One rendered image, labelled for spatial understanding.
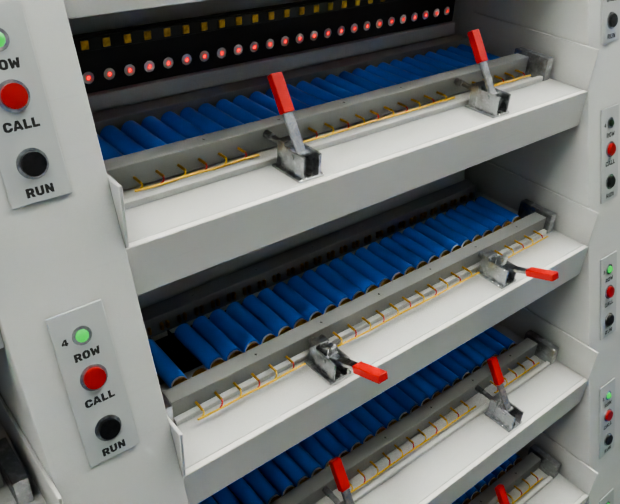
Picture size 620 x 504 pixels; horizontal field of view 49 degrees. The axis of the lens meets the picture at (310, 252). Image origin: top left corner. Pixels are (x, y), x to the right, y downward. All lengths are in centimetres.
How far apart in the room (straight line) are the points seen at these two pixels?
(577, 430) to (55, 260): 83
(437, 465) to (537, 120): 42
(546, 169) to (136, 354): 62
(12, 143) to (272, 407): 33
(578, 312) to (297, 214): 53
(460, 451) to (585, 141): 41
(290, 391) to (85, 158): 30
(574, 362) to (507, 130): 40
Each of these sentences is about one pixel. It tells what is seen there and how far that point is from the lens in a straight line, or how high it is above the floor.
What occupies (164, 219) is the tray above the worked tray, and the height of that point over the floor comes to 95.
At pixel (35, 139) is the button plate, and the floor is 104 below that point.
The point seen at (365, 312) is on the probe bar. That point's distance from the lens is 73.
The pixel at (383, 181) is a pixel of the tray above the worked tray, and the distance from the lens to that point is 65.
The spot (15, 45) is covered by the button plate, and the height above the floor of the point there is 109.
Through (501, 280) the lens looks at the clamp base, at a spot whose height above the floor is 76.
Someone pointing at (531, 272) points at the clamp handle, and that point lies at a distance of 81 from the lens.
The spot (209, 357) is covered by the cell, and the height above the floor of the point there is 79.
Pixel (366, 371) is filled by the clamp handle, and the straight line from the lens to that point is 63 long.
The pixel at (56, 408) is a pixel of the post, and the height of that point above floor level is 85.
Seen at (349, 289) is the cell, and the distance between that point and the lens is 76.
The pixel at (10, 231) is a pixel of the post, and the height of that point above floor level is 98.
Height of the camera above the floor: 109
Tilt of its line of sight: 20 degrees down
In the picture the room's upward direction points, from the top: 9 degrees counter-clockwise
